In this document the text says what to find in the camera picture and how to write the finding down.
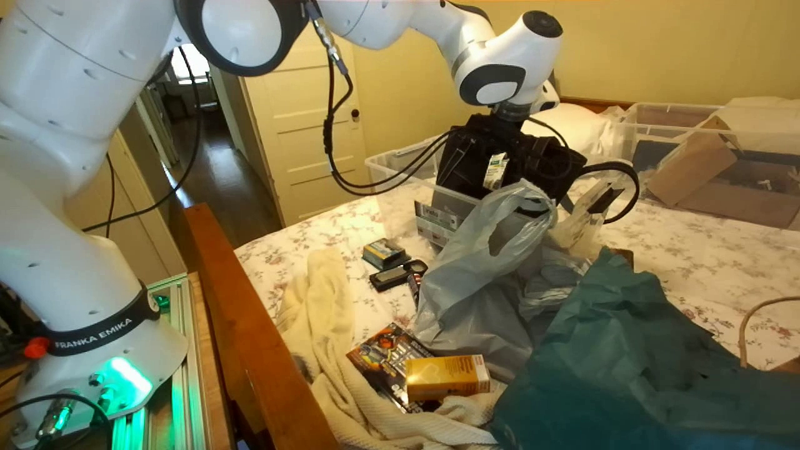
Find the grey plastic bag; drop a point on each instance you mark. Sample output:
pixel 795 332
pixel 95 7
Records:
pixel 483 265

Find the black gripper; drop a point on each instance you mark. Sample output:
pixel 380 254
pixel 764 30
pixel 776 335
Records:
pixel 508 127

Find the yellow cardboard box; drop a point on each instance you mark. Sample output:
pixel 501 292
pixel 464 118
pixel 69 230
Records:
pixel 445 377

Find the floral sheet bed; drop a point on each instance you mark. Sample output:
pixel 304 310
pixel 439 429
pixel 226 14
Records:
pixel 709 258

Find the teal cloth bag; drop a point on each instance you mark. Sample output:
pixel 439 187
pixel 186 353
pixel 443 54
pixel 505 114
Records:
pixel 633 367

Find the cream knitted towel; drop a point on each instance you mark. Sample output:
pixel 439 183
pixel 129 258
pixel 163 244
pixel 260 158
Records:
pixel 328 333

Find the large clear plastic bin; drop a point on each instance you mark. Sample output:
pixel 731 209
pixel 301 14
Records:
pixel 665 122

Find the bright hallway window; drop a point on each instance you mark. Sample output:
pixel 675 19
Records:
pixel 190 67

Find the small black slim gadget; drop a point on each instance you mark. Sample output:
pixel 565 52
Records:
pixel 415 279

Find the brown cardboard box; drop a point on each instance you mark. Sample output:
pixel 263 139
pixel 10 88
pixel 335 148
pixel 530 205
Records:
pixel 690 172

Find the cream panel door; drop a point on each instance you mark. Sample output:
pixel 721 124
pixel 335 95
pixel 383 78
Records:
pixel 290 140

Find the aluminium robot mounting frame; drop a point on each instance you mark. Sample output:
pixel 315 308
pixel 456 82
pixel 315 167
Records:
pixel 179 390

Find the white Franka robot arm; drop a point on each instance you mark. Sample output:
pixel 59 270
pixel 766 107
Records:
pixel 66 83

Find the white pillow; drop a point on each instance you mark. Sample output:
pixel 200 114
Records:
pixel 584 129

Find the small black flat device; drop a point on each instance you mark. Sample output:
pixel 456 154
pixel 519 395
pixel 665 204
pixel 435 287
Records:
pixel 389 279

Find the small clear plastic bin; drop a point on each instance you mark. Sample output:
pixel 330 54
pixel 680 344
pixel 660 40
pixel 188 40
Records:
pixel 400 163

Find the black green battery pack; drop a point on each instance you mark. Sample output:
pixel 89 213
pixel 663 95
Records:
pixel 386 254

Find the brown wooden footboard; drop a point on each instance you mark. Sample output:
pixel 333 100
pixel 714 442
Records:
pixel 250 358

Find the brown wooden headboard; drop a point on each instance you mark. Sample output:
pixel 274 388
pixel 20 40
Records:
pixel 600 104

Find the black shopping tote bag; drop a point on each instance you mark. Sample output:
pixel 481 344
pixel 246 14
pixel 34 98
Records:
pixel 550 167

